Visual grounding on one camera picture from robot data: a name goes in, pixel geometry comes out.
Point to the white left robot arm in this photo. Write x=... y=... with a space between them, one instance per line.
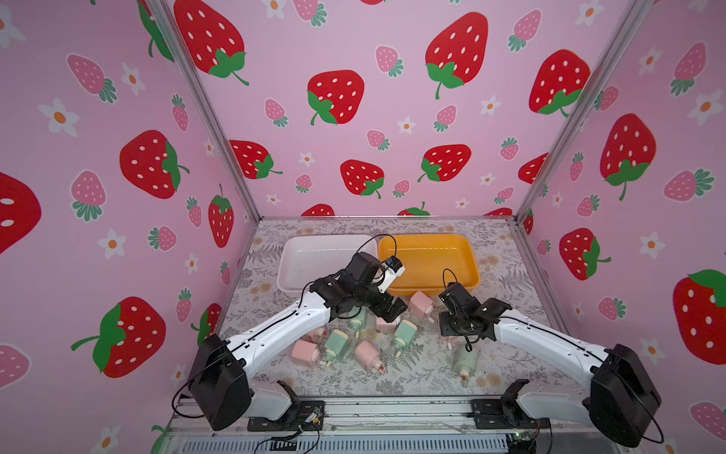
x=221 y=380

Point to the aluminium front rail frame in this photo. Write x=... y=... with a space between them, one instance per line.
x=395 y=424

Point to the yellow plastic storage box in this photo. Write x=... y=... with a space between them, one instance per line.
x=428 y=259

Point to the white plastic storage box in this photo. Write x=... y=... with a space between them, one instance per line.
x=306 y=258

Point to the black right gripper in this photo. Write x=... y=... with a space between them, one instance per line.
x=454 y=324

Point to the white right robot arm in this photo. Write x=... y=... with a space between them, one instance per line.
x=613 y=392

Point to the green sharpener upper middle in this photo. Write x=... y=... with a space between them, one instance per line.
x=358 y=323

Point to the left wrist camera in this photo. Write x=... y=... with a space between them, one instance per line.
x=393 y=268

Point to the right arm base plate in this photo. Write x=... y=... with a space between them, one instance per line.
x=504 y=412

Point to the green sharpener lower left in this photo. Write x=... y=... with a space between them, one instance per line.
x=336 y=347

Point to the green sharpener centre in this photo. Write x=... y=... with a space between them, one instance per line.
x=404 y=335

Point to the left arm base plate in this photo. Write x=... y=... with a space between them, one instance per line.
x=307 y=415

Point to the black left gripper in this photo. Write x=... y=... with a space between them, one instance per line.
x=393 y=310

